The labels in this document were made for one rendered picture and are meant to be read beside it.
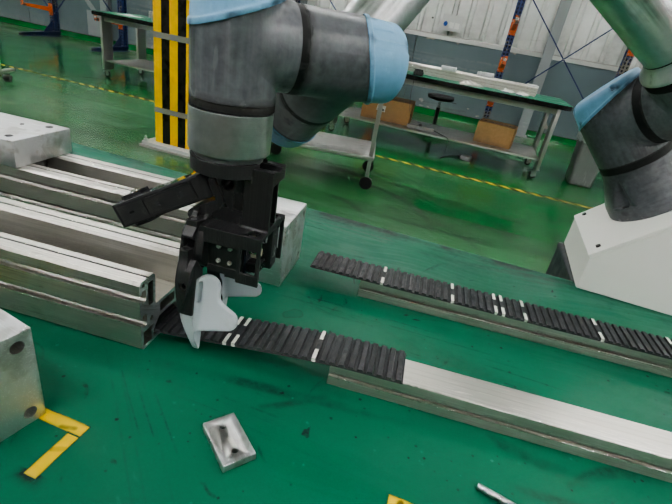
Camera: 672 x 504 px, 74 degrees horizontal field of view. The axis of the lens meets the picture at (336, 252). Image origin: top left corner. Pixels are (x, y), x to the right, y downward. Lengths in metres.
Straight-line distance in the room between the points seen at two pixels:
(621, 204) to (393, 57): 0.62
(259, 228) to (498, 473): 0.32
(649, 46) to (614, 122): 0.15
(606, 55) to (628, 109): 7.29
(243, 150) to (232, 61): 0.07
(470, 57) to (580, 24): 1.55
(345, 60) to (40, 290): 0.40
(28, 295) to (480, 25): 7.74
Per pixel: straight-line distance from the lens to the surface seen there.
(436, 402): 0.51
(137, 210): 0.48
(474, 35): 8.02
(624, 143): 0.91
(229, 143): 0.40
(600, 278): 0.90
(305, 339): 0.51
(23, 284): 0.59
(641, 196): 0.93
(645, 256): 0.90
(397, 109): 5.36
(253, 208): 0.43
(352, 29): 0.43
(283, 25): 0.40
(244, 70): 0.39
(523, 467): 0.51
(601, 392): 0.66
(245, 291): 0.54
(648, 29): 0.79
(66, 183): 0.76
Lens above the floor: 1.12
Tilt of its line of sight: 27 degrees down
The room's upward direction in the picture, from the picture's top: 10 degrees clockwise
